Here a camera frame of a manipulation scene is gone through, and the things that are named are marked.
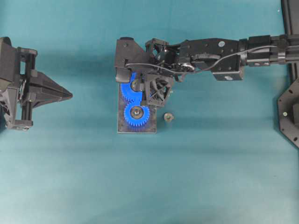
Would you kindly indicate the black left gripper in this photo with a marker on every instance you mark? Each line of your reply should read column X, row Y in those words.
column 19, row 72

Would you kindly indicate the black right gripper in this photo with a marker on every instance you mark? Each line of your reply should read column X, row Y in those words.
column 156, row 88

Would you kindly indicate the small metal flanged washer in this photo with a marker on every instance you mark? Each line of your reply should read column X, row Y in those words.
column 168, row 117

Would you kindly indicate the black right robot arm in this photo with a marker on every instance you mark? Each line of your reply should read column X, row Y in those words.
column 224, row 58

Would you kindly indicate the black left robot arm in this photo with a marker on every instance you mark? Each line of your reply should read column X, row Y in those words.
column 6, row 42

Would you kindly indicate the far blue plastic gear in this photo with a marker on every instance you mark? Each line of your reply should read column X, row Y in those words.
column 128, row 93

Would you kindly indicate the blue plastic gear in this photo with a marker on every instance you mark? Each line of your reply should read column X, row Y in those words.
column 128, row 93
column 138, row 120

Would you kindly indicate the near blue plastic gear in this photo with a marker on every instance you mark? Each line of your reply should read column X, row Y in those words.
column 138, row 120

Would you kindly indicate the grey metal base plate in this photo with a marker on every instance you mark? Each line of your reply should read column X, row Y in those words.
column 124, row 127

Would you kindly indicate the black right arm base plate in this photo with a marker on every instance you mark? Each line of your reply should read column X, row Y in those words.
column 288, row 113

